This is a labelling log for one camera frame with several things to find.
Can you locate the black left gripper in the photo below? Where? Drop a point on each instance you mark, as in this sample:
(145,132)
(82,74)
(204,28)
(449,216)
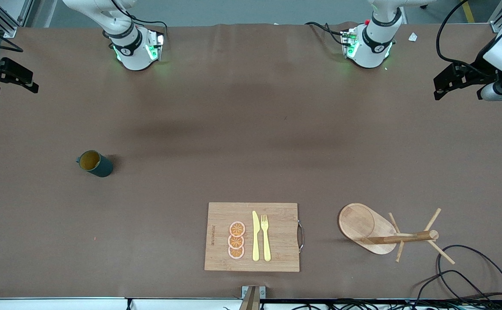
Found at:
(478,71)

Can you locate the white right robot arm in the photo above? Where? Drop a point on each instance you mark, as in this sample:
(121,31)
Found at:
(130,56)

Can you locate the orange slice toy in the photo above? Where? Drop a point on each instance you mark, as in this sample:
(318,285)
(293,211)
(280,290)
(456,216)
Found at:
(237,228)

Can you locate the right arm base connector block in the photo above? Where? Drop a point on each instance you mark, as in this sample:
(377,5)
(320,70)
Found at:
(158,45)

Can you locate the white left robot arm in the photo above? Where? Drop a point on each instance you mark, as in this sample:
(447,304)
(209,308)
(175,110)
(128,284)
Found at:
(371,51)

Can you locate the yellow plastic knife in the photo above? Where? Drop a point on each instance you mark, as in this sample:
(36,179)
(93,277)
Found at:
(256,241)

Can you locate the dark green cup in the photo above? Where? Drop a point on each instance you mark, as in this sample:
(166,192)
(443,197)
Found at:
(102,168)

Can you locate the bamboo cutting board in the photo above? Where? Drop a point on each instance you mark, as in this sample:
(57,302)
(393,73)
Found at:
(276,241)

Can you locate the wooden mug rack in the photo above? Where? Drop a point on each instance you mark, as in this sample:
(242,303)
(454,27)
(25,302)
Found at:
(358,224)

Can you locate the white paper scrap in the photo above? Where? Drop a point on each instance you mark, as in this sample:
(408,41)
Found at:
(413,37)

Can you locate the yellow plastic fork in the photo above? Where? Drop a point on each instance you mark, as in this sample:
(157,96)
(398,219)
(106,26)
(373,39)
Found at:
(266,243)

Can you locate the left arm base connector block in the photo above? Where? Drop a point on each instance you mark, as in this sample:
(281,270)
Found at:
(347,43)

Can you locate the metal bracket with wood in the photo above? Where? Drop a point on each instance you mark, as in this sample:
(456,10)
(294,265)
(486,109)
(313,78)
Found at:
(261,292)

